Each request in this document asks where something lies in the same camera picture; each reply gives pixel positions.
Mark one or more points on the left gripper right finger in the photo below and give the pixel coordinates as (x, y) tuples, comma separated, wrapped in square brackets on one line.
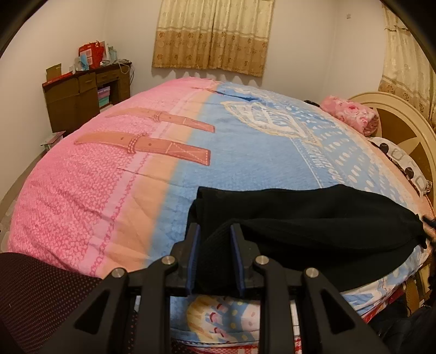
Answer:
[(304, 299)]

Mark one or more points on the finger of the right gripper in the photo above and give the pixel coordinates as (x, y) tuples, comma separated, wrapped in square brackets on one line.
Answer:
[(428, 224)]

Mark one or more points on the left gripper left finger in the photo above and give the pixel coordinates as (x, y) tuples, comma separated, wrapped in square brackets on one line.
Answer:
[(180, 265)]

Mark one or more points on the black trousers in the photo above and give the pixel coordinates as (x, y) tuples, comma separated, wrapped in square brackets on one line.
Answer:
[(352, 237)]

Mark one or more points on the person's right hand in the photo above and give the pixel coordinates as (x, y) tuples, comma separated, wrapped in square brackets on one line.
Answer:
[(431, 235)]

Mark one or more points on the white patterned pillow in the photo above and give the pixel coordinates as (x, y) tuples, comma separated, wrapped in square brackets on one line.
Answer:
[(405, 163)]

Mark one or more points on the cream wooden headboard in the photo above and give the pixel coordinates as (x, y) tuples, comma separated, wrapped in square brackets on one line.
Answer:
[(404, 125)]

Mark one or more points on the colourful patterned bedspread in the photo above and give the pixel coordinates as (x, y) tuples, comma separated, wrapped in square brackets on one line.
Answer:
[(117, 192)]

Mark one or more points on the pink floral folded blanket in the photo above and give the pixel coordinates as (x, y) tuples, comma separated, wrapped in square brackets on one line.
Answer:
[(359, 117)]

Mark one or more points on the dark red mesh chair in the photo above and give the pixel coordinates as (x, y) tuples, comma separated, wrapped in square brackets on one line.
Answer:
[(45, 309)]

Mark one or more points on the beige side curtain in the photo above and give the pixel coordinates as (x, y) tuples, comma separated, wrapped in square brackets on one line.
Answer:
[(407, 73)]

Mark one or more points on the small box on floor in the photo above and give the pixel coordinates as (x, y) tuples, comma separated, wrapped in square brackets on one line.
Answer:
[(52, 140)]

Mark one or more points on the stacked colourful books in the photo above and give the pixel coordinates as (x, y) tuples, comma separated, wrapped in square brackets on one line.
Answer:
[(103, 96)]

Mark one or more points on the dark wooden desk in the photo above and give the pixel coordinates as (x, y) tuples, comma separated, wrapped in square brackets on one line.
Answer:
[(72, 99)]

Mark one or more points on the brown cardboard box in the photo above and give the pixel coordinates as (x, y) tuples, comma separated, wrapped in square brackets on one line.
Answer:
[(54, 72)]

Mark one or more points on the red gift bag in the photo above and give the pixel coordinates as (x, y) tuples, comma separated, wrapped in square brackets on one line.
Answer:
[(93, 53)]

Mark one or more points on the beige window curtain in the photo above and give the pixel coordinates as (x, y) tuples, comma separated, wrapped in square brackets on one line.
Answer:
[(229, 35)]

